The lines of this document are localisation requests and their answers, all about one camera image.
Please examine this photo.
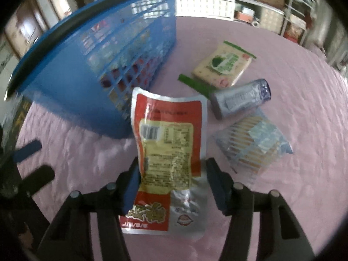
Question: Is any clear blue wafer bag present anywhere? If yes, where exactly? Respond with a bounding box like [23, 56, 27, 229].
[214, 108, 293, 187]

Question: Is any orange silver snack pouch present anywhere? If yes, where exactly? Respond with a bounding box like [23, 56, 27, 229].
[120, 87, 208, 239]

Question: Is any blue plastic basket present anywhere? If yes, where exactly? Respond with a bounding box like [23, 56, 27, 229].
[5, 0, 176, 139]

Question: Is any silver purple candy tube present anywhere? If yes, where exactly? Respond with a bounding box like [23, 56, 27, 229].
[209, 78, 271, 120]

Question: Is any green soda cracker pack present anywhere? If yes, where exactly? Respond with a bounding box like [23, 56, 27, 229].
[178, 41, 257, 98]

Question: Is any pink quilted tablecloth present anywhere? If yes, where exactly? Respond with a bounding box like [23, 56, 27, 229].
[17, 18, 347, 253]

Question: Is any white tv cabinet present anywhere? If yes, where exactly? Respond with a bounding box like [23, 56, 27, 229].
[176, 0, 284, 35]

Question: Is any white metal shelf rack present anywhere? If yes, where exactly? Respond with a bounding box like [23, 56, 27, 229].
[280, 0, 316, 45]

